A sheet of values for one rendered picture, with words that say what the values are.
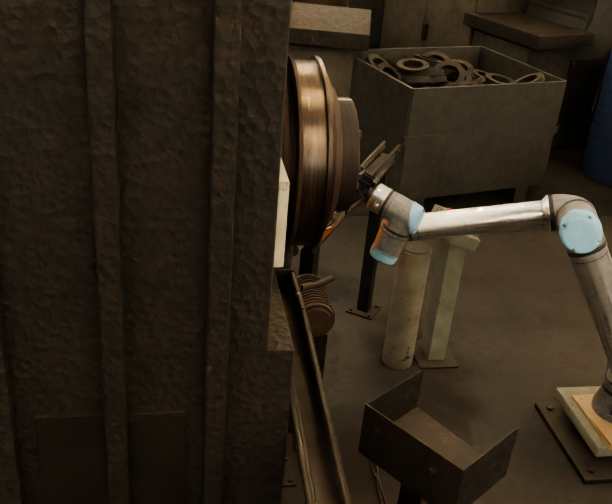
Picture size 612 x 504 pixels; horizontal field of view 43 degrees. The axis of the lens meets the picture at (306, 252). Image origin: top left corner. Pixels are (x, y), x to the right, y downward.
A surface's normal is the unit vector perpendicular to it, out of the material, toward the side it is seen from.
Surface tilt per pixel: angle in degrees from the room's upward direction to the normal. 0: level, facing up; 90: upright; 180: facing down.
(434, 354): 90
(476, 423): 0
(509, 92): 90
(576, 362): 0
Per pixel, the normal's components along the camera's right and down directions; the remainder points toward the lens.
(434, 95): 0.40, 0.46
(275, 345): 0.08, -0.88
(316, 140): 0.18, 0.00
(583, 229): -0.27, 0.27
